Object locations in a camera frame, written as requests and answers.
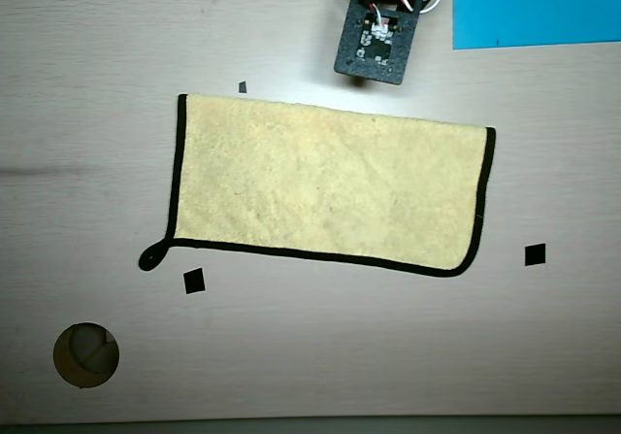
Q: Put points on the blue paper sheet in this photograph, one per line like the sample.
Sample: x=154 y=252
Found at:
x=533 y=2

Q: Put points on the black wrist camera board plate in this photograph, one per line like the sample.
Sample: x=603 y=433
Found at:
x=354 y=60

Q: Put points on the black tape square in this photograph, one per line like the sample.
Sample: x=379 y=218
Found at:
x=534 y=254
x=194 y=281

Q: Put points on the yellow towel with black trim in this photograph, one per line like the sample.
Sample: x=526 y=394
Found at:
x=330 y=186

